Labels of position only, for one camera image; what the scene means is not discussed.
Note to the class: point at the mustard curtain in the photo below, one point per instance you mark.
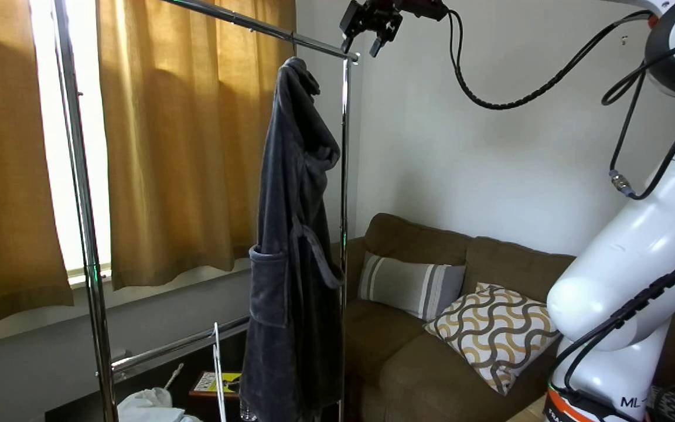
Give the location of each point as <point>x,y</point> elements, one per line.
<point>191,146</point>
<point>3,176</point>

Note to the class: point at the dark wooden box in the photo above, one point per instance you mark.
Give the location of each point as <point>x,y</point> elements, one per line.
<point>211,405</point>

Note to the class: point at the dark grey bathrobe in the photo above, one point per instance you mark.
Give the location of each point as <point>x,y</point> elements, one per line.
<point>293,246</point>

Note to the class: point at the metal hanger hook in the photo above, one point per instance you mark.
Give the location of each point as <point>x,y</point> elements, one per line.
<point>294,46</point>

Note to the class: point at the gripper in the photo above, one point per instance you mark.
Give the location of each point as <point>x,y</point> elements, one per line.
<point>422,7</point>

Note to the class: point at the white cloth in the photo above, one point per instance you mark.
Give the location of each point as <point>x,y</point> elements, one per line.
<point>153,407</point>

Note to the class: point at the white clothes hanger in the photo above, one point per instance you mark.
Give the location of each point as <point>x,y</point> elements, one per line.
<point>219,375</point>

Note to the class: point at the grey striped pillow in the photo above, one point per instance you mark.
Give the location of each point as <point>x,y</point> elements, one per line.
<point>408,286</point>

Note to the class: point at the brown sofa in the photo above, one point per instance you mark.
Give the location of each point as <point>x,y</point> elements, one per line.
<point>408,351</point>

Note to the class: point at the window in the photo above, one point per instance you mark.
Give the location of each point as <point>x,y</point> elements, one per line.
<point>50,146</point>

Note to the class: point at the yellow book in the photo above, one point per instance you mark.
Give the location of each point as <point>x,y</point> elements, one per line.
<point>215,382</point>

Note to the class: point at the wave patterned pillow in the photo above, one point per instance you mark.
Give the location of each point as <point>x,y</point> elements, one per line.
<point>493,334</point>

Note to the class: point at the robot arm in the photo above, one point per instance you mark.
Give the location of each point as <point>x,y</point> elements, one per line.
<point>636,258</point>

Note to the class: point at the chrome clothes rack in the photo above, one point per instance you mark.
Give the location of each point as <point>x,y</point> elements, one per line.
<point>87,234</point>

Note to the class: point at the chrome hanging rod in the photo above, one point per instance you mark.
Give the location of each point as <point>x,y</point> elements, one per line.
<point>167,350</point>
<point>255,24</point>

